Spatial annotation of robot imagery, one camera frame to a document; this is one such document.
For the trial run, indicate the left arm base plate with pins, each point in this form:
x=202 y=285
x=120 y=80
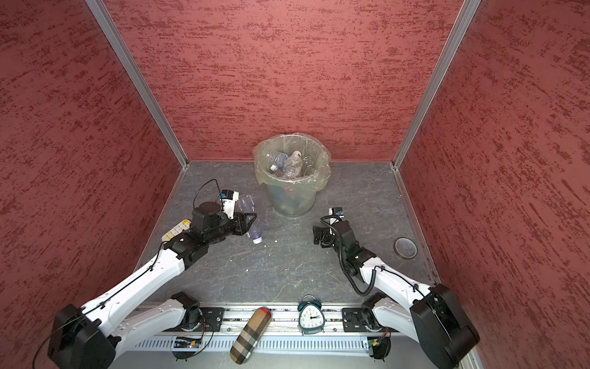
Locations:
x=207 y=319

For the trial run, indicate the tape roll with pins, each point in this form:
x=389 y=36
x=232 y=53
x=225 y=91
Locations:
x=405 y=248

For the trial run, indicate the green alarm clock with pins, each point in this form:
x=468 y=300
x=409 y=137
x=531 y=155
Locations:
x=311 y=319

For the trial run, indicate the blue label bottle white cap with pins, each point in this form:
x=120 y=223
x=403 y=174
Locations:
x=276 y=160

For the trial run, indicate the beige calculator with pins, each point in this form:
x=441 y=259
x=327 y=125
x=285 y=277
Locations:
x=178 y=229

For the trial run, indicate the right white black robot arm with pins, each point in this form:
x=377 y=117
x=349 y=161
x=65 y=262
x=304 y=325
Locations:
x=431 y=315

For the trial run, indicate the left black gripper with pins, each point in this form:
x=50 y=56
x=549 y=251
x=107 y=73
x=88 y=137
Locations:
x=241 y=226

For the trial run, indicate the grey mesh waste bin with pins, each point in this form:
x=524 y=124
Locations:
x=291 y=202

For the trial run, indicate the clear plastic bin liner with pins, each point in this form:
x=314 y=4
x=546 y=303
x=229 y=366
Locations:
x=303 y=143

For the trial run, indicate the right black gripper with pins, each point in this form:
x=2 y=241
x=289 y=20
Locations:
x=317 y=231

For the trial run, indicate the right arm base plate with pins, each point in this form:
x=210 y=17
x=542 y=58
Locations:
x=358 y=320

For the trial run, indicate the plaid glasses case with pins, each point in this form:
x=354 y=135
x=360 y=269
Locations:
x=252 y=332

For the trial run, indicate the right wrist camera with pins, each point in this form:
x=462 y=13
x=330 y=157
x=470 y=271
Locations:
x=338 y=212

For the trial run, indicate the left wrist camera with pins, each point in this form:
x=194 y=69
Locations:
x=229 y=199

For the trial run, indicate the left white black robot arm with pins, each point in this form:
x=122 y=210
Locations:
x=95 y=334

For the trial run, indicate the purple label clear bottle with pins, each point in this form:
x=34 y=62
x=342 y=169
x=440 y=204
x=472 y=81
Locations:
x=246 y=206

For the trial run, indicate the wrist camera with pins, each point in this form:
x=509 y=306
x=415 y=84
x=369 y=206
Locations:
x=229 y=199
x=338 y=212

